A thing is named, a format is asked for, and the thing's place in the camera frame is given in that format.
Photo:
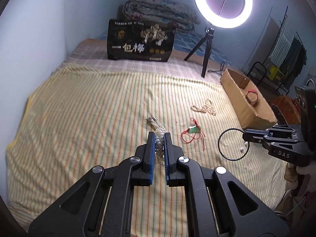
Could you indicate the yellow striped bedsheet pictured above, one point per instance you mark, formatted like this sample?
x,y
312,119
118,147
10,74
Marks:
x,y
98,118

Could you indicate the dark hanging clothes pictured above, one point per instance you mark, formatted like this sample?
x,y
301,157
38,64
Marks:
x,y
295,59

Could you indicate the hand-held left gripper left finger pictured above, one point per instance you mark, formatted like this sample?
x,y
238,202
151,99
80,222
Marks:
x,y
151,158

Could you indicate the black tripod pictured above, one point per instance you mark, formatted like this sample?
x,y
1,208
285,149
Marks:
x,y
205,59

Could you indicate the person's right forearm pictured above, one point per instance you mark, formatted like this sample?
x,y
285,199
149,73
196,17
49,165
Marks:
x,y
291,177

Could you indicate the black printed bag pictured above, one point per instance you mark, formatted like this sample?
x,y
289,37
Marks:
x,y
128,44

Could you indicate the folded floral quilt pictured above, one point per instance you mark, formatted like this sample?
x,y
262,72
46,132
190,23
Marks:
x,y
160,12

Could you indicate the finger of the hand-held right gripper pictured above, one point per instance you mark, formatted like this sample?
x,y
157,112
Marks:
x,y
286,130
256,136

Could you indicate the striped towel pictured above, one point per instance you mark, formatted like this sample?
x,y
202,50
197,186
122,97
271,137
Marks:
x,y
281,47

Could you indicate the cardboard box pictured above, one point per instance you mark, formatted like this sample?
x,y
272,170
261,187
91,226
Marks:
x,y
237,98

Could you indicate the yellow box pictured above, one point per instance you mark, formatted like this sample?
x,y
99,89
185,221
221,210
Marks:
x,y
275,73

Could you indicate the orange cloth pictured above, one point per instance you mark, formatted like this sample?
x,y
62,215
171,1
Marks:
x,y
284,108

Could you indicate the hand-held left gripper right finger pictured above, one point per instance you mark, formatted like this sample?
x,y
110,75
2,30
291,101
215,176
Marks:
x,y
167,158

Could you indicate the black clothes rack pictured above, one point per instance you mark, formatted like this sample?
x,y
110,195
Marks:
x,y
256,71

